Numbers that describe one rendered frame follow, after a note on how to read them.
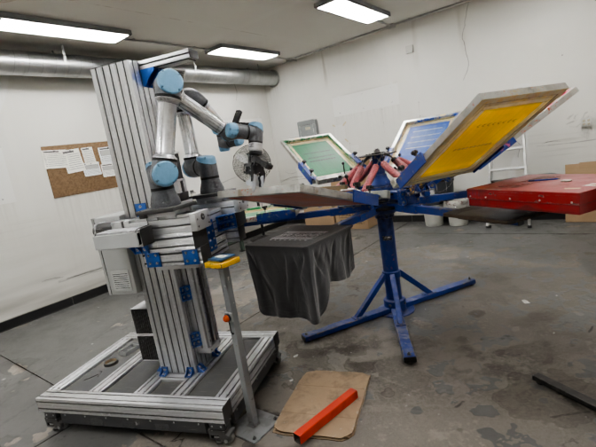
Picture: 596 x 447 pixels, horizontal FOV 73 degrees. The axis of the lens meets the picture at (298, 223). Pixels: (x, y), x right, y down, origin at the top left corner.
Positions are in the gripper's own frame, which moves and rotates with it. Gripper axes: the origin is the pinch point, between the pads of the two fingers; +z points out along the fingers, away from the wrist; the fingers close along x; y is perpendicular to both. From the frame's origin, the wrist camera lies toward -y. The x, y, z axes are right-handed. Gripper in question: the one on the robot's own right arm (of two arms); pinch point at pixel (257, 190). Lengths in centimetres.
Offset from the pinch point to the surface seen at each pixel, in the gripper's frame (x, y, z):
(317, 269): -25, -21, 41
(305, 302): -23, -15, 59
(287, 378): -56, 23, 116
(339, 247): -44, -22, 30
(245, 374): -3, 10, 97
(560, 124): -451, -94, -124
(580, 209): -41, -135, 12
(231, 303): 8, 10, 59
